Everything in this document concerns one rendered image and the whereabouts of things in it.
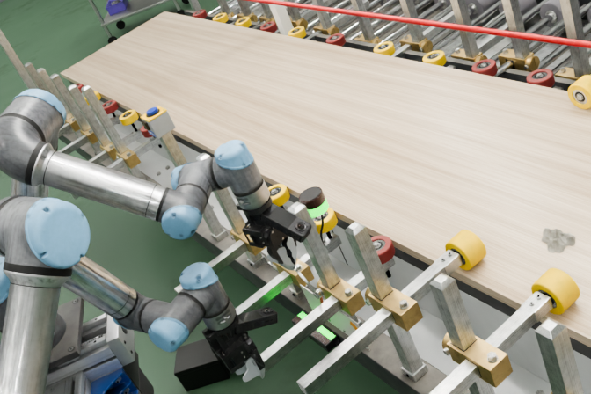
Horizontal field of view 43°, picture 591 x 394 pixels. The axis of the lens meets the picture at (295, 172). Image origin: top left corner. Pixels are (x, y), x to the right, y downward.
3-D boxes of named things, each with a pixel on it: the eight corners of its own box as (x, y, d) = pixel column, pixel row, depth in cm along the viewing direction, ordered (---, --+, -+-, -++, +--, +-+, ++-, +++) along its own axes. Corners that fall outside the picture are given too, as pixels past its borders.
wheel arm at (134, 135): (62, 190, 320) (57, 182, 318) (60, 188, 323) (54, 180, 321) (145, 135, 335) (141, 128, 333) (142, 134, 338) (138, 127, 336)
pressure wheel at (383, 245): (388, 291, 191) (374, 258, 185) (368, 280, 197) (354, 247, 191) (410, 272, 193) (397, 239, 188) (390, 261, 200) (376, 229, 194)
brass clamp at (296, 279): (300, 290, 206) (293, 277, 203) (274, 273, 217) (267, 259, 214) (317, 277, 208) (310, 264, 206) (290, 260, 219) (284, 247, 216)
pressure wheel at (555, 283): (546, 282, 146) (523, 284, 154) (570, 315, 146) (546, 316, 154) (565, 264, 148) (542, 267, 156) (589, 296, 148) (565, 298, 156)
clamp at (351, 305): (352, 317, 184) (345, 302, 182) (320, 295, 195) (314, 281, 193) (368, 302, 186) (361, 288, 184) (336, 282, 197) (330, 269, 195)
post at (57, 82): (102, 162, 358) (50, 76, 334) (100, 160, 361) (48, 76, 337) (108, 157, 359) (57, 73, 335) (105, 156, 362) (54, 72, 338)
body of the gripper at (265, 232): (267, 228, 181) (249, 189, 175) (295, 231, 176) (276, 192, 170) (250, 249, 176) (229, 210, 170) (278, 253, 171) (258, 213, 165)
